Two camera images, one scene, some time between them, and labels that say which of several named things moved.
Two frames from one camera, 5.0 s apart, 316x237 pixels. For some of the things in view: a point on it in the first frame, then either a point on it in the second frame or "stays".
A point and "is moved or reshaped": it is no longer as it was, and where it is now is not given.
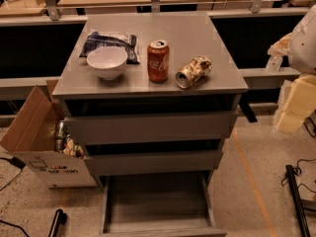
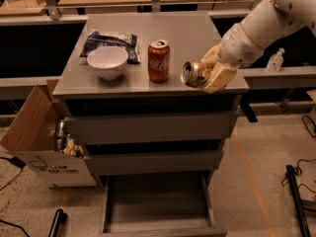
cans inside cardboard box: (65, 143) stays
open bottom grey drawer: (180, 204) stays
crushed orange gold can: (192, 72) is moved or reshaped
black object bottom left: (60, 218) stays
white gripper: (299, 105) -> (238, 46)
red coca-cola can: (158, 61) stays
